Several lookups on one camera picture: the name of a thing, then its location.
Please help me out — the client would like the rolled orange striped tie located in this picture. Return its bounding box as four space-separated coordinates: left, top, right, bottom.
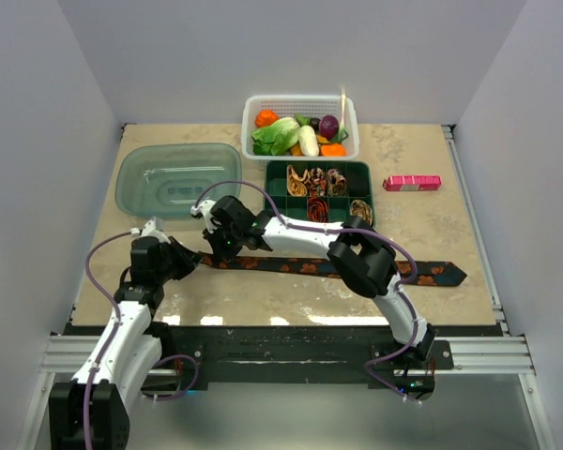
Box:
307 197 328 223

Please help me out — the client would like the dark orange floral tie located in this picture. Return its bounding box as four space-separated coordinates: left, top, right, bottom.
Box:
216 256 467 287

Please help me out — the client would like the rolled yellow tie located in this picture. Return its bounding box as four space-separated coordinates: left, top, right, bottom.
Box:
286 165 309 197

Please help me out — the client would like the pink rectangular box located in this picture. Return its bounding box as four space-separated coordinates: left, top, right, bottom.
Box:
382 175 442 192

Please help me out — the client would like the rolled brown beige tie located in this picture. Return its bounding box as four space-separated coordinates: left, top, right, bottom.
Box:
349 199 373 225

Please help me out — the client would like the purple toy onion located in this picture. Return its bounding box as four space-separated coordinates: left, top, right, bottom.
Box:
318 114 340 141

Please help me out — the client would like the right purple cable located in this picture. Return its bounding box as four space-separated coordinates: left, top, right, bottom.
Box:
194 180 426 407

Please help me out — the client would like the white toy radish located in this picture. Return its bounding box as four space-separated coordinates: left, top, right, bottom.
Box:
298 125 320 158

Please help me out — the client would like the white perforated basket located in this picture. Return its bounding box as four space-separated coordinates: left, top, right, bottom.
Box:
240 94 360 163

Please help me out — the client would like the orange toy carrot slice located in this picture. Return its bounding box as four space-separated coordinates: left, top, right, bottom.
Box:
320 143 346 158

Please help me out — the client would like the orange toy pumpkin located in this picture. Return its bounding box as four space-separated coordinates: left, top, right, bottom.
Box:
254 110 279 128

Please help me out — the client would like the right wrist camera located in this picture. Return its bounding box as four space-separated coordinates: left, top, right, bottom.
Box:
190 199 217 234

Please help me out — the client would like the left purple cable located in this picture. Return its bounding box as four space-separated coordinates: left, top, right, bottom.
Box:
82 229 201 450

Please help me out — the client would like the green toy lettuce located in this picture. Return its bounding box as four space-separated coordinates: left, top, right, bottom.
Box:
251 117 300 157

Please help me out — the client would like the rolled patterned dark tie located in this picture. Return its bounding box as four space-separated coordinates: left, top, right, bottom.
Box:
308 168 327 197

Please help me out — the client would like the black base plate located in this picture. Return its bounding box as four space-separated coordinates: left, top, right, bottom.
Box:
63 321 506 393

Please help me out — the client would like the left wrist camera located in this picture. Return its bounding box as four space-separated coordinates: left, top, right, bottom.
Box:
129 217 170 243

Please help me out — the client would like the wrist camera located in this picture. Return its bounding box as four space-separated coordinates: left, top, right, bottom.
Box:
190 199 217 234
129 217 170 243

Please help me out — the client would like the purple cable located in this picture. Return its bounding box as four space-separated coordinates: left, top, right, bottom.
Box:
82 229 201 450
194 180 426 407

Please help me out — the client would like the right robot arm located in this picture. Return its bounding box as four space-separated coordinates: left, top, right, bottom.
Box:
190 196 435 368

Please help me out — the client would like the green compartment tray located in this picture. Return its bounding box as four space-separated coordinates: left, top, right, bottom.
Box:
265 159 375 225

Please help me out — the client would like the rolled purple gold tie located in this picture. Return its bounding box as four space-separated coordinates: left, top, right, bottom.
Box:
327 168 347 197

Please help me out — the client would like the teal transparent plastic bin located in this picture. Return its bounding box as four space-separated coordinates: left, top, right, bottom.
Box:
114 142 242 219

